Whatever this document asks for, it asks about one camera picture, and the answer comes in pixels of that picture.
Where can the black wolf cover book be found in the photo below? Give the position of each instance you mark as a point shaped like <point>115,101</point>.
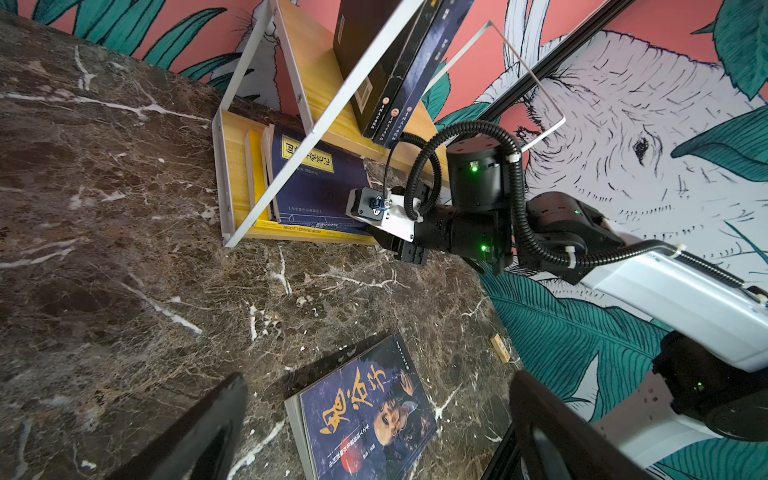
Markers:
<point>395,64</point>

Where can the small wooden block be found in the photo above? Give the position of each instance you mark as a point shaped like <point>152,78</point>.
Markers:
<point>500,349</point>

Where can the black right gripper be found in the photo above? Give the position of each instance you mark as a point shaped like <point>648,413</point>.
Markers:
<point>481,239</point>

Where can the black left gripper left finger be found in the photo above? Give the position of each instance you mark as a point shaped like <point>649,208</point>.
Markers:
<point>199,445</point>

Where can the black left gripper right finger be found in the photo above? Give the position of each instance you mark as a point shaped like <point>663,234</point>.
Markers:
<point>555,443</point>

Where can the yellow book on shelf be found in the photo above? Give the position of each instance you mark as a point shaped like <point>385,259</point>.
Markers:
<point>258,180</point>

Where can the right black frame post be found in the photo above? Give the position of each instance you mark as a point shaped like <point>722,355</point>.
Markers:
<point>550,60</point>

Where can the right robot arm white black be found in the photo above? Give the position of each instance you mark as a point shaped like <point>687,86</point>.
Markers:
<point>465,196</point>

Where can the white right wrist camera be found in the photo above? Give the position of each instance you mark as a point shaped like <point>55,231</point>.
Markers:
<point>386,212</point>

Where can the wooden white-framed book shelf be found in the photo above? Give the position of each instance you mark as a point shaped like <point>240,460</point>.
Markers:
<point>315,76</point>

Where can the navy book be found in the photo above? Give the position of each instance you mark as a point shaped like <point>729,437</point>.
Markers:
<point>316,194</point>

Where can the illustrated magazine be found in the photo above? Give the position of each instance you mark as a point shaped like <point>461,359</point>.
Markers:
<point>448,19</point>
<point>368,419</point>

